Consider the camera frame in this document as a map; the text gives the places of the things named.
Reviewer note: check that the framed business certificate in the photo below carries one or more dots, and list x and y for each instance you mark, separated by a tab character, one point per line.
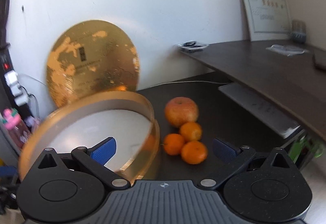
268	19

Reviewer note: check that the patterned cup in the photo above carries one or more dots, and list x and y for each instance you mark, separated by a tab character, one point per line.
298	32

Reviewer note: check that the red yellow apple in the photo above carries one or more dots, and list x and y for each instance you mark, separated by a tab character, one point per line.
181	110

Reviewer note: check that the clear plastic packet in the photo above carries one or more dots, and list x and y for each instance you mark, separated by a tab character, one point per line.
192	46

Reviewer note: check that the stack of white papers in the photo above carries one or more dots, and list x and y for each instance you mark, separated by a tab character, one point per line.
263	110

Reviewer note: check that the pink water bottle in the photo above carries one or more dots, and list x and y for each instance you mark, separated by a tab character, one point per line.
17	129

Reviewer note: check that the mandarin orange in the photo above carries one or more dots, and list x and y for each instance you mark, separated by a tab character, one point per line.
191	131
194	152
173	144

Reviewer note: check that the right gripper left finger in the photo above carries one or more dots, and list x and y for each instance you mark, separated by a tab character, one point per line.
69	188

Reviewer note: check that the dark wooden shelf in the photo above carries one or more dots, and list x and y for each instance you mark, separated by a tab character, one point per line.
292	83

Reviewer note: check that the black power strip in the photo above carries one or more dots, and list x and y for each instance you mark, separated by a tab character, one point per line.
17	96

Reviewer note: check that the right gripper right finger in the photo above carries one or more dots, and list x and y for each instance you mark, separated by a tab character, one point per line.
259	187

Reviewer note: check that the gold round box base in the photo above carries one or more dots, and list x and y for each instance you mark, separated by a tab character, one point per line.
127	117

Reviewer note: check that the plastic bag on shelf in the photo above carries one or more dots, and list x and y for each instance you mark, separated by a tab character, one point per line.
287	50

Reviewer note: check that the gold box lid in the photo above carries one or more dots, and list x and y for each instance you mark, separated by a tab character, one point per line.
91	57

